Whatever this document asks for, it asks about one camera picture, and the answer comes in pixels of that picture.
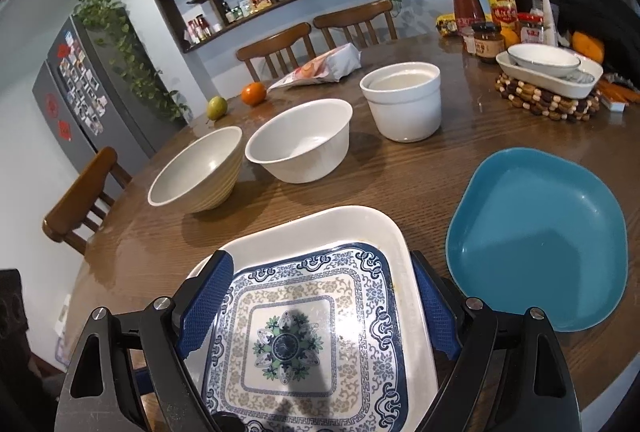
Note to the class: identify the brown sauce jar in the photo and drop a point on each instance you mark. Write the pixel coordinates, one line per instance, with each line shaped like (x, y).
(487, 45)

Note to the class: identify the orange box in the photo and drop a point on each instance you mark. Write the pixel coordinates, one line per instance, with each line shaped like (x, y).
(620, 95)

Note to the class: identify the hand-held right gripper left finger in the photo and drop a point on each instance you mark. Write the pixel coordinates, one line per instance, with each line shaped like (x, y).
(205, 302)

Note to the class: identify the red label jar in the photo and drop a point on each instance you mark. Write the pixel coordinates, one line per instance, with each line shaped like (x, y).
(531, 30)

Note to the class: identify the green pear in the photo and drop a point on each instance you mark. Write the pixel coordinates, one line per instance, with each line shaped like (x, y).
(216, 107)

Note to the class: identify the wooden chair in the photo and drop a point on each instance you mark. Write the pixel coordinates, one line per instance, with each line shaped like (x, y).
(355, 12)
(82, 192)
(275, 40)

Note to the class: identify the yellow snack packet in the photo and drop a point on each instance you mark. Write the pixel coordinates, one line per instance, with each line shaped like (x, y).
(446, 25)

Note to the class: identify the white rectangular dish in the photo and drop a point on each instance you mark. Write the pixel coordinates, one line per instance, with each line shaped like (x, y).
(530, 80)

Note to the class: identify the blue patterned square plate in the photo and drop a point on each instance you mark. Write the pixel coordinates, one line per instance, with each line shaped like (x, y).
(300, 312)

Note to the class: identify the white snack bag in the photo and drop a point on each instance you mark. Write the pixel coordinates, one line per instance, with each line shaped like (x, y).
(330, 65)

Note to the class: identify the shallow white bowl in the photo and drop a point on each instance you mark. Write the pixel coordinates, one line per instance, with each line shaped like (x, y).
(542, 57)

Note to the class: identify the plain white bowl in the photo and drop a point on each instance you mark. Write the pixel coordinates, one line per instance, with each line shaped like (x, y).
(300, 147)

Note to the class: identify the red sauce bottle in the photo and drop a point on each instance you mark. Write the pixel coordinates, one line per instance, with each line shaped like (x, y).
(465, 2)

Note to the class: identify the grey refrigerator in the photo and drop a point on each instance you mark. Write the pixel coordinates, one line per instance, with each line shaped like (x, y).
(125, 122)

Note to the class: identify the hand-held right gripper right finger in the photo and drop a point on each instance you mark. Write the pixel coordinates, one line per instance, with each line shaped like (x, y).
(437, 307)

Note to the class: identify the black bag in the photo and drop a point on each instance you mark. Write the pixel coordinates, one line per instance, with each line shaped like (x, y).
(600, 12)

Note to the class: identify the tall white ceramic pot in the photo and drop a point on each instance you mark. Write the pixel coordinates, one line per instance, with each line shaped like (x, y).
(405, 112)

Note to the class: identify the wooden bead trivet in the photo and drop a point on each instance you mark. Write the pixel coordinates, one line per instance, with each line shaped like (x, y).
(540, 105)

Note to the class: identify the small glass jar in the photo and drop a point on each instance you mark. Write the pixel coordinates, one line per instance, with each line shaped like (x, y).
(468, 41)

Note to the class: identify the large orange fruit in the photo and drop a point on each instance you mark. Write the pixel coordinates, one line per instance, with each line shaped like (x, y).
(589, 46)

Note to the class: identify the teal blue plate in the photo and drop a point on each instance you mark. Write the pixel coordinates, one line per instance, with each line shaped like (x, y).
(535, 237)

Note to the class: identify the ribbed beige bowl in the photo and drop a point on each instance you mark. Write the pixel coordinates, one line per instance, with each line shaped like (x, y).
(200, 172)

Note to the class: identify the cluster of fridge magnets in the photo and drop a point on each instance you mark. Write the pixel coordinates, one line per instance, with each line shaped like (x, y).
(82, 82)

